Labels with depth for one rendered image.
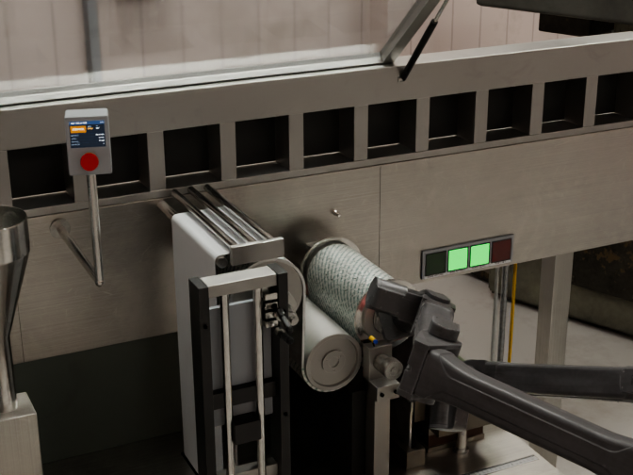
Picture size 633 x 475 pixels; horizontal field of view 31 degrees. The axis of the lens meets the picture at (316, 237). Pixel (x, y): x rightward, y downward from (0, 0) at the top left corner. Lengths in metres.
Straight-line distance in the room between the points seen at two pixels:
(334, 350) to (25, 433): 0.59
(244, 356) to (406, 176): 0.72
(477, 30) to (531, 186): 3.56
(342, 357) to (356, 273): 0.17
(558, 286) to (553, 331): 0.13
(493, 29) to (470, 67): 3.77
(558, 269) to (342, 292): 0.96
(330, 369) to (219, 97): 0.58
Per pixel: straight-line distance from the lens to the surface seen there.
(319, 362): 2.19
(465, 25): 6.18
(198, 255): 2.10
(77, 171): 1.91
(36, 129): 2.20
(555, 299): 3.12
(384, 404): 2.25
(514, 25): 6.43
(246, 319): 1.97
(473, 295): 5.42
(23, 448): 2.13
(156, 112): 2.26
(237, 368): 2.00
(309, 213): 2.44
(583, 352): 4.95
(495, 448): 2.48
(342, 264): 2.30
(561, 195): 2.79
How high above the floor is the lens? 2.19
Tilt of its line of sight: 21 degrees down
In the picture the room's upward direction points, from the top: straight up
